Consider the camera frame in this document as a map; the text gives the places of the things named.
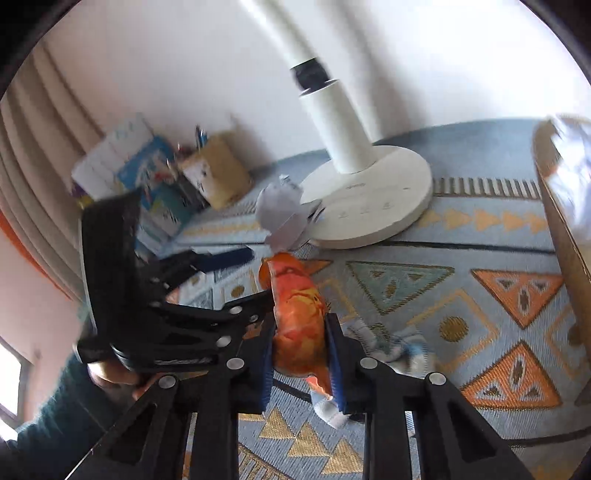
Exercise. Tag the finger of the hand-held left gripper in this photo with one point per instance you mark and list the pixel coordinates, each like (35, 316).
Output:
(203, 323)
(221, 260)

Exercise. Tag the person's left forearm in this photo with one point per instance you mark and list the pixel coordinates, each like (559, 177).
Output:
(60, 415)

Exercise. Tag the person's left hand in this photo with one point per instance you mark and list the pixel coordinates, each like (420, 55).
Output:
(115, 376)

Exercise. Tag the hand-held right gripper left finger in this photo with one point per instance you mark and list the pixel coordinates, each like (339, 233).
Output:
(268, 369)

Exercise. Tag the stack of children's books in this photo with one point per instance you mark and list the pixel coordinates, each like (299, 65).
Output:
(138, 170)

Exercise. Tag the beige curtain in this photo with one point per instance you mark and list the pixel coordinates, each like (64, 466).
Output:
(37, 161)

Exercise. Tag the crumpled white paper ball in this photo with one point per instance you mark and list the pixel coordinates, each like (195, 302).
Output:
(281, 207)

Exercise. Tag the window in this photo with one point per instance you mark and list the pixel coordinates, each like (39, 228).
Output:
(11, 383)

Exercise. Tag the cardboard pen holder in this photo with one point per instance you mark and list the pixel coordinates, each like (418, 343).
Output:
(217, 170)

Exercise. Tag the gold ribbed bowl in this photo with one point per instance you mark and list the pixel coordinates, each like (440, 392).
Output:
(568, 221)

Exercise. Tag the orange fabric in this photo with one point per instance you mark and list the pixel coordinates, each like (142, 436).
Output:
(23, 254)

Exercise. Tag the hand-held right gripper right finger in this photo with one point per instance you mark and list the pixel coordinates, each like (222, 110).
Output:
(334, 369)

